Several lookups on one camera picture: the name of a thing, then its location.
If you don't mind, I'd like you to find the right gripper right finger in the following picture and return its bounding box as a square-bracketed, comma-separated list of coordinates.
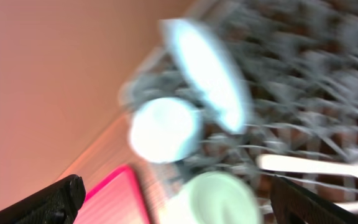
[270, 175, 358, 224]

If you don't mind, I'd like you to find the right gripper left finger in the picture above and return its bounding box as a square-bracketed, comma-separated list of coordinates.
[0, 174, 86, 224]

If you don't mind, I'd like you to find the mint green bowl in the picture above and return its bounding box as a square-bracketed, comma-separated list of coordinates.
[163, 171, 263, 224]

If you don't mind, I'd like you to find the white plastic spoon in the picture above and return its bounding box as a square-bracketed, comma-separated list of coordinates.
[255, 154, 358, 178]

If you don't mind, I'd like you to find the light blue small bowl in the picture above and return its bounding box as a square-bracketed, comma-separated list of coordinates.
[129, 97, 203, 164]

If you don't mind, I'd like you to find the light blue plate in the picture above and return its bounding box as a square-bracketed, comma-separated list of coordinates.
[160, 18, 253, 135]

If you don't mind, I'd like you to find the grey dishwasher rack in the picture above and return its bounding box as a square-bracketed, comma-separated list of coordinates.
[121, 1, 358, 223]

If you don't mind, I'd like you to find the red serving tray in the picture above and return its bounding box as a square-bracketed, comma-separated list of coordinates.
[74, 165, 150, 224]

